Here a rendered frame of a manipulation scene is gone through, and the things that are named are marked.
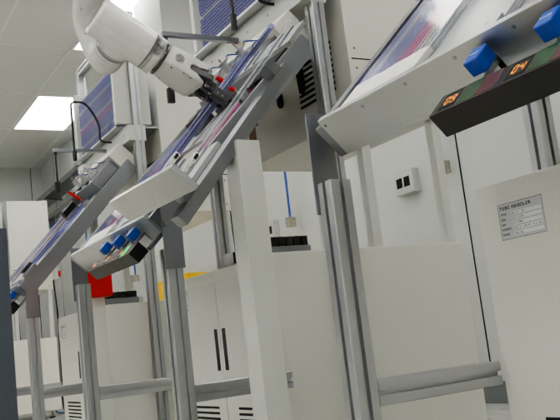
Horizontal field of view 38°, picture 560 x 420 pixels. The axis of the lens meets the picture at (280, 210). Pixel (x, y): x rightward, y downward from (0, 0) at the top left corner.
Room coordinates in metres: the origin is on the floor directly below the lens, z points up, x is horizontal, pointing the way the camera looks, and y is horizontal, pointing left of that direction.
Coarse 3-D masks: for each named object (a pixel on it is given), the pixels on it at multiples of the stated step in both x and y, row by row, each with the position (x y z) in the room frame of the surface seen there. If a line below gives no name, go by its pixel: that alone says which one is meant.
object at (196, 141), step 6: (216, 114) 2.40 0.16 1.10; (216, 120) 2.31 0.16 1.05; (210, 126) 2.32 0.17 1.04; (204, 132) 2.31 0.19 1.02; (192, 138) 2.42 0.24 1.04; (198, 138) 2.31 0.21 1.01; (192, 144) 2.30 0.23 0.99; (198, 144) 2.28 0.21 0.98; (186, 150) 2.35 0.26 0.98; (180, 156) 2.40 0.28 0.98
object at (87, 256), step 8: (144, 216) 1.91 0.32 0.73; (128, 224) 2.01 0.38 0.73; (136, 224) 1.98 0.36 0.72; (144, 224) 1.95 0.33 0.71; (112, 232) 2.12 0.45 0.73; (120, 232) 2.08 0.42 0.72; (152, 232) 1.96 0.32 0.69; (104, 240) 2.20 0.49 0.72; (112, 240) 2.16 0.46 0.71; (144, 240) 2.03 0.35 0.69; (88, 248) 2.33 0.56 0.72; (96, 248) 2.29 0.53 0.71; (112, 248) 2.21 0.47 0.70; (120, 248) 2.18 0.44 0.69; (72, 256) 2.46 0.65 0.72; (80, 256) 2.42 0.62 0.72; (88, 256) 2.38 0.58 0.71; (96, 256) 2.34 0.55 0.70; (104, 256) 2.30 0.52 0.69; (80, 264) 2.49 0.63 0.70; (88, 264) 2.45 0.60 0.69
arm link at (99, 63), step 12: (84, 0) 1.64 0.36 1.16; (96, 0) 1.65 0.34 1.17; (72, 12) 1.66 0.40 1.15; (84, 12) 1.65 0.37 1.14; (84, 24) 1.66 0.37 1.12; (84, 36) 1.66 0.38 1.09; (84, 48) 1.67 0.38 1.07; (96, 48) 1.64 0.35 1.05; (96, 60) 1.66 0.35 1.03; (108, 60) 1.65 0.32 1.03; (108, 72) 1.69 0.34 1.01
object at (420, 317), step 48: (192, 288) 2.50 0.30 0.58; (288, 288) 2.08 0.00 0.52; (384, 288) 2.23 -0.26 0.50; (432, 288) 2.32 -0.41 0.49; (192, 336) 2.53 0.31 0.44; (240, 336) 2.25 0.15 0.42; (288, 336) 2.07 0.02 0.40; (336, 336) 2.14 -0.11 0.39; (384, 336) 2.22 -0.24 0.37; (432, 336) 2.31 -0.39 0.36; (336, 384) 2.13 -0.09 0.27
